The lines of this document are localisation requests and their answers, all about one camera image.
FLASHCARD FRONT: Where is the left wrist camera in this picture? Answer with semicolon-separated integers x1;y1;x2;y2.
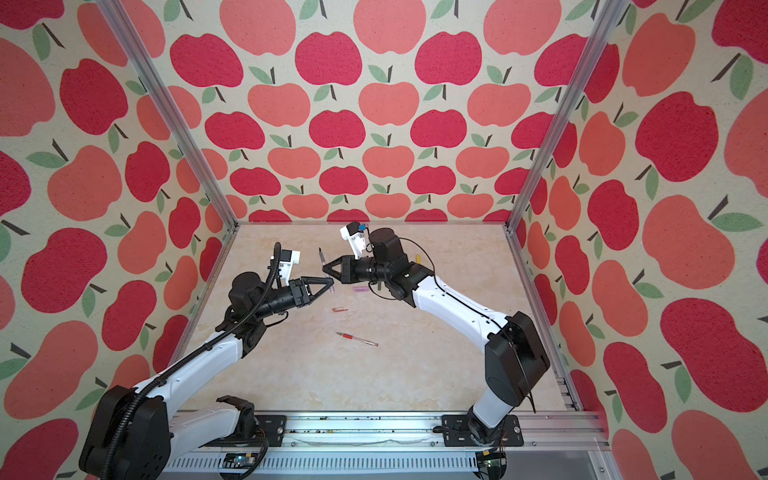
266;249;300;288

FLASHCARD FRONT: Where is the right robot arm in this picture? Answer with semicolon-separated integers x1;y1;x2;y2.
323;221;551;447

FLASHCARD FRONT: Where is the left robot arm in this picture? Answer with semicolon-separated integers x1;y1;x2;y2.
79;272;333;479

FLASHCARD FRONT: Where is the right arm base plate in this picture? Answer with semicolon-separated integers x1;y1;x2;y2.
441;413;525;449

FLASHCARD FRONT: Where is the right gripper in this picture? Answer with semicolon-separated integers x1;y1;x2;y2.
319;252;389;285

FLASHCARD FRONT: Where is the red pen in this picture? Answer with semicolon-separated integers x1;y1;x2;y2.
335;332;379;348

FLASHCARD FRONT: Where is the right aluminium corner post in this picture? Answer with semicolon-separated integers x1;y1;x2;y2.
506;0;631;230

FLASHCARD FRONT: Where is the aluminium corner post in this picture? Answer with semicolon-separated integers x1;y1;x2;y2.
506;0;631;230
95;0;240;230

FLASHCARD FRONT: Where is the white slotted cable duct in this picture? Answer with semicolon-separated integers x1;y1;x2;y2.
161;449;478;479

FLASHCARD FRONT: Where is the left aluminium corner post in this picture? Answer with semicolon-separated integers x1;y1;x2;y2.
95;0;240;230

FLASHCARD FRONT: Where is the aluminium front rail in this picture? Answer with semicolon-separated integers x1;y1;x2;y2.
255;411;609;453

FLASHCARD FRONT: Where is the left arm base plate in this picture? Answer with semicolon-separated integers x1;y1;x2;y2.
206;413;287;447

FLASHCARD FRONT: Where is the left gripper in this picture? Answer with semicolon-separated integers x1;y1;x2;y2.
252;280;333;322

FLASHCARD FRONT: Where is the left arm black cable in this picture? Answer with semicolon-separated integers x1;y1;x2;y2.
98;241;283;480

